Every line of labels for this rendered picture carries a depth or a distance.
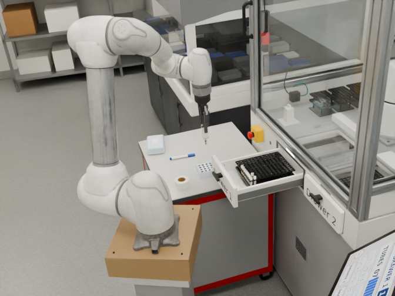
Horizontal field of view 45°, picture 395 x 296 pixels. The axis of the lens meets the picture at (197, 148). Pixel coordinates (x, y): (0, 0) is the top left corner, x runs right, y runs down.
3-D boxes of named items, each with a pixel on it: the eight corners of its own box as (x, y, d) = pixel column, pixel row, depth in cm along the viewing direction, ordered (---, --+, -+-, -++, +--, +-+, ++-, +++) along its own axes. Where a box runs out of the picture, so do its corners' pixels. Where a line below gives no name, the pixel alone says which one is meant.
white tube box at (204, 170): (200, 179, 241) (200, 172, 239) (196, 170, 248) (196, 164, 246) (224, 174, 243) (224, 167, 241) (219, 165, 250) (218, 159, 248)
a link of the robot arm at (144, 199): (163, 239, 179) (154, 192, 168) (122, 230, 187) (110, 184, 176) (182, 212, 192) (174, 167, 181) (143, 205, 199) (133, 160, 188)
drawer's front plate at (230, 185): (234, 208, 209) (233, 188, 204) (212, 174, 234) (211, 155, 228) (237, 207, 210) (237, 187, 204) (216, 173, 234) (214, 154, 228)
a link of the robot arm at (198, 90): (207, 76, 226) (208, 88, 229) (188, 80, 224) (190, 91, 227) (213, 83, 218) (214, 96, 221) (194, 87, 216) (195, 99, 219)
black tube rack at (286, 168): (250, 192, 215) (249, 181, 212) (235, 172, 230) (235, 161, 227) (294, 181, 220) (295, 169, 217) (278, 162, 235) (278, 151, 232)
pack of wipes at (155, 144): (165, 153, 265) (164, 146, 262) (147, 155, 264) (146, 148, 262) (164, 140, 278) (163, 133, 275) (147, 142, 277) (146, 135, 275)
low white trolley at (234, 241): (178, 312, 266) (163, 202, 227) (153, 241, 317) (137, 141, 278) (275, 282, 279) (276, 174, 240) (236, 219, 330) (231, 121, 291)
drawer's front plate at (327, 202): (338, 234, 190) (341, 212, 185) (303, 194, 214) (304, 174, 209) (342, 233, 191) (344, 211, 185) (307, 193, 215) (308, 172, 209)
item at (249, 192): (236, 202, 210) (236, 191, 207) (217, 172, 232) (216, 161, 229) (318, 181, 219) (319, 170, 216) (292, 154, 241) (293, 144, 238)
